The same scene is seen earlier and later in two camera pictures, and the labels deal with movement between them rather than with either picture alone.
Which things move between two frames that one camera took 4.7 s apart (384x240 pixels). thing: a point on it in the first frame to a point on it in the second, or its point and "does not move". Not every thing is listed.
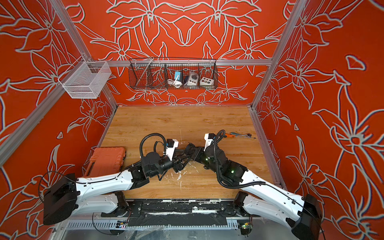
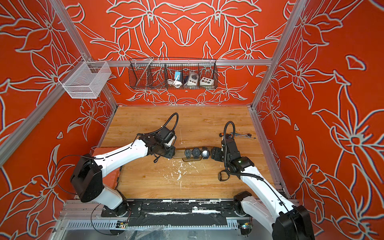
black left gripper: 177,169 to 169,149
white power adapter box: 193,79 does not move
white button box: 205,81 does not move
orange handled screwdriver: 233,136 does not move
